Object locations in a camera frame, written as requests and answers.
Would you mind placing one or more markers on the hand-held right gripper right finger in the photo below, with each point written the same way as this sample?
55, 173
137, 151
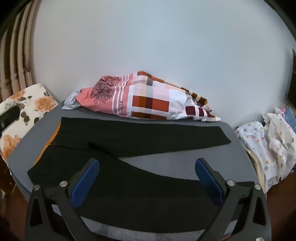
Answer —
208, 180

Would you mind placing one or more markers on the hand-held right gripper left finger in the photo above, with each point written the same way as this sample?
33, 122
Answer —
86, 178

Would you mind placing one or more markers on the black pants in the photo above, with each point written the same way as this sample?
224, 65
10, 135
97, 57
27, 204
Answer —
138, 185

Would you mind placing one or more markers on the floral pillow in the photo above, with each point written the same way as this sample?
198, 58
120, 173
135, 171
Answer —
34, 109

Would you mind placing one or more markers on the beige printed curtain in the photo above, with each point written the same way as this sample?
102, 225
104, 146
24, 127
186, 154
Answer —
16, 58

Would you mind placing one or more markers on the white crumpled cloth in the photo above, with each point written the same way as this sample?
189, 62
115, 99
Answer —
70, 102

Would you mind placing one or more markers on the white cloth with coloured shapes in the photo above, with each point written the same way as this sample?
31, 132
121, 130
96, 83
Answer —
266, 143

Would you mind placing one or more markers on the pink plaid pillow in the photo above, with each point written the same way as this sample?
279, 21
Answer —
148, 102

